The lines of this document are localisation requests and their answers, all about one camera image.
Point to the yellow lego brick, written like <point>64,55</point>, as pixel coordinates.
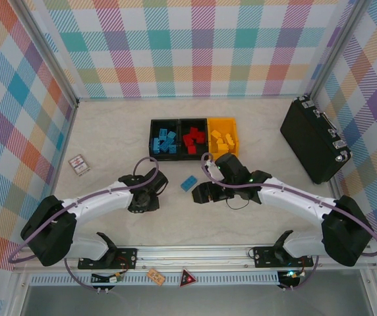
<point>230,139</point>
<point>222,145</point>
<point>216,134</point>

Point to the small blue lego brick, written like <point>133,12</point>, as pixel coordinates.
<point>163,132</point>
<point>172,135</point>

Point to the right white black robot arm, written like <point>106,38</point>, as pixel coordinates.
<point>290,197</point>

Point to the yellow plastic bin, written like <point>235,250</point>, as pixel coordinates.
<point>223,123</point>

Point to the playing card deck box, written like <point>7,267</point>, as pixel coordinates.
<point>79,166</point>

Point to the small orange tag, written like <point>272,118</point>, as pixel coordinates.
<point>155,276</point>

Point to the left base power connector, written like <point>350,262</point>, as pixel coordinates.
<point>114,279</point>

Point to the base power connector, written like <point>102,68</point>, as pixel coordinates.
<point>114,279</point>
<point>289,276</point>

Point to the black hard carrying case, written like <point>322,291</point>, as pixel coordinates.
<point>313,145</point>

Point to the red triangle warning sign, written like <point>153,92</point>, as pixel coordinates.
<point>188,280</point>

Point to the right base power connector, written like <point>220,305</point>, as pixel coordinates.
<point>289,276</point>

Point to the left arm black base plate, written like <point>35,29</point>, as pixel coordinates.
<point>127,258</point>

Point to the aluminium front rail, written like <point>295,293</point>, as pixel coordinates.
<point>191,255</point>

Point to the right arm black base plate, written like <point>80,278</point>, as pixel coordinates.
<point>261,256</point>

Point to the aluminium side rail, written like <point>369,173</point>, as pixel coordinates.
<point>334,189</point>

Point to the aluminium frame post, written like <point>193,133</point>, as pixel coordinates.
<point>50,49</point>
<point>336,49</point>

